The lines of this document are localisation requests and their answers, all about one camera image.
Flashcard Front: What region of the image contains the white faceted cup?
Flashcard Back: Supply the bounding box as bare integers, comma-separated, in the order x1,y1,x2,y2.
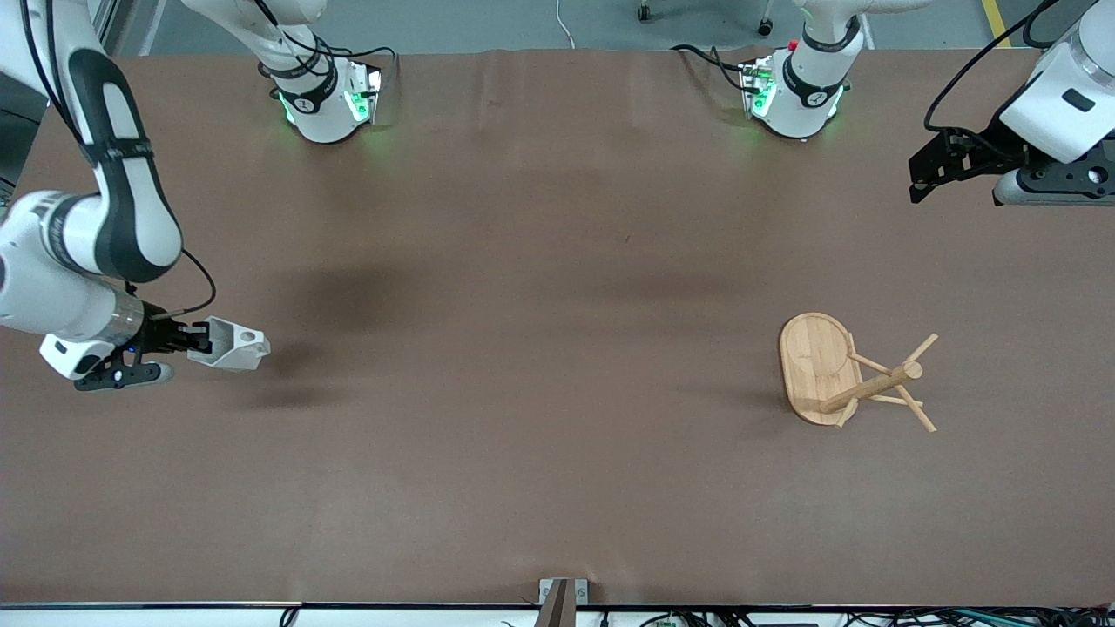
187,317,271,373

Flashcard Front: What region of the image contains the wooden cup rack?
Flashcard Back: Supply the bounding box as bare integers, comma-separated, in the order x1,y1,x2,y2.
778,312,940,434

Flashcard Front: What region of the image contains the brown table cover mat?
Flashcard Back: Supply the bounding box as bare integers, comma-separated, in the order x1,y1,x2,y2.
0,48,1115,606

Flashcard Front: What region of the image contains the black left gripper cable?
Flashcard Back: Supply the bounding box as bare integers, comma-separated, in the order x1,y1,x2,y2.
923,0,1059,131

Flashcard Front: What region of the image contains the black left arm base cable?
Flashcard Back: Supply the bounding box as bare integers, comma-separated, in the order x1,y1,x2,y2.
672,44,750,84

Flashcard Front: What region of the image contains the black arm base cable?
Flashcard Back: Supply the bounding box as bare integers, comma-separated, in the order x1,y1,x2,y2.
672,44,750,84
270,0,400,88

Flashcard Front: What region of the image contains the aluminium frame profile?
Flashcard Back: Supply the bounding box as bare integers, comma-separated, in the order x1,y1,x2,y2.
87,0,123,55

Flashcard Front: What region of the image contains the black right arm base cable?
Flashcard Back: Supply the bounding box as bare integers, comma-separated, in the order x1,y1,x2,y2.
270,0,400,88

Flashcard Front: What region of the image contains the grey metal camera bracket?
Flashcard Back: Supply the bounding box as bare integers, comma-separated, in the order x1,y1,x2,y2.
537,577,590,627

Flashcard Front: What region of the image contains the black cable bundle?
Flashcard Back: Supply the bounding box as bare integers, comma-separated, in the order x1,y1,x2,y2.
599,607,1115,627

